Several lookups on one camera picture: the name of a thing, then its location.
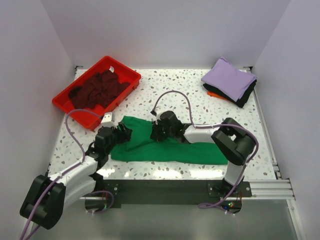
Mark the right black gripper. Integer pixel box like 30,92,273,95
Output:
150,119,174,143

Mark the green t shirt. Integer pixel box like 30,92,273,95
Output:
110,116,228,165

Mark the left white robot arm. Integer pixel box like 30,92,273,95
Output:
19,122,133,230

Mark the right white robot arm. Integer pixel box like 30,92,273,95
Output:
150,110,259,197

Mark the dark red t shirt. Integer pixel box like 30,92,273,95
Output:
68,70,130,109

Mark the red plastic bin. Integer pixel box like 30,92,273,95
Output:
52,56,141,116

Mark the folded orange t shirt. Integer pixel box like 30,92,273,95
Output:
207,91,226,100

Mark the folded black t shirt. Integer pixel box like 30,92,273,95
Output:
202,80,257,108

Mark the folded lilac t shirt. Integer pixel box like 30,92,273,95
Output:
201,57,257,101

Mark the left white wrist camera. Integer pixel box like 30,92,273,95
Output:
100,112,116,128

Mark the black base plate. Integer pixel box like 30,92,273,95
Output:
84,180,253,213

